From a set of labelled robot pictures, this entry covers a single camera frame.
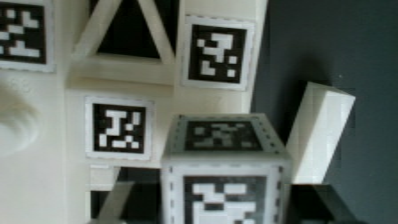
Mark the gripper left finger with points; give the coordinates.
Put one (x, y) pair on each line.
(112, 208)

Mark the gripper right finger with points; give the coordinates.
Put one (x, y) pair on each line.
(316, 206)

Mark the white chair leg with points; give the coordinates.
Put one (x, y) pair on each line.
(225, 171)
(316, 130)

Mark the white chair back frame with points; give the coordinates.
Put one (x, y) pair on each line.
(56, 76)

